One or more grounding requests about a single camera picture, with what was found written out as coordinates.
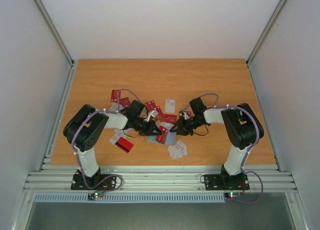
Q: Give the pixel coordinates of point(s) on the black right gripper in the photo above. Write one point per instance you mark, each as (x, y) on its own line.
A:
(186, 125)

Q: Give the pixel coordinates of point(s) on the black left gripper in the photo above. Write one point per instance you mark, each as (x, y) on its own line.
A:
(149, 131)

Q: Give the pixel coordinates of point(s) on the pink leather card holder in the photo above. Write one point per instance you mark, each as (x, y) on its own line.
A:
(171, 139)

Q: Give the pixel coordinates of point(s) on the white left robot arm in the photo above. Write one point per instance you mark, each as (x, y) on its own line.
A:
(85, 128)

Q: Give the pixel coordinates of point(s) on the white card under arm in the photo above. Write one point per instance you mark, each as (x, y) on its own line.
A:
(118, 133)

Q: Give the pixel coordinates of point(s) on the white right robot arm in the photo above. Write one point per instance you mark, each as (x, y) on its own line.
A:
(242, 126)

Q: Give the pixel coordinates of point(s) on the white card pile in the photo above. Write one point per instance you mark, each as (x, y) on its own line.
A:
(179, 150)

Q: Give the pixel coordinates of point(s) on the white blossom card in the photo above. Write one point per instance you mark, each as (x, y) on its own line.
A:
(170, 106)

